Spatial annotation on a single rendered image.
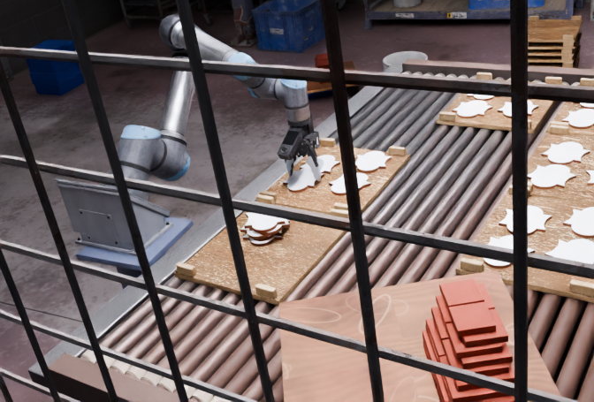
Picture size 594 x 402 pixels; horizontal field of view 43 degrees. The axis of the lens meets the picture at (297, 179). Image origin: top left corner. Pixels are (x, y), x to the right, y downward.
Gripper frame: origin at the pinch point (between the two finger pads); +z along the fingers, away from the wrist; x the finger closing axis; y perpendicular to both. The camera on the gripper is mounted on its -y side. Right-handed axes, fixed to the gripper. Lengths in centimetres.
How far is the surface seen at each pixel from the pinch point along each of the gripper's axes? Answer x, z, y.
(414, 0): 152, 54, 449
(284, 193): 2.7, 1.9, -8.1
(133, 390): -12, 5, -96
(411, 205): -37.1, 4.1, -0.1
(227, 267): -3.1, 3.8, -48.0
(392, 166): -23.4, 1.1, 17.6
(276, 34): 244, 60, 356
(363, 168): -15.7, 0.1, 12.1
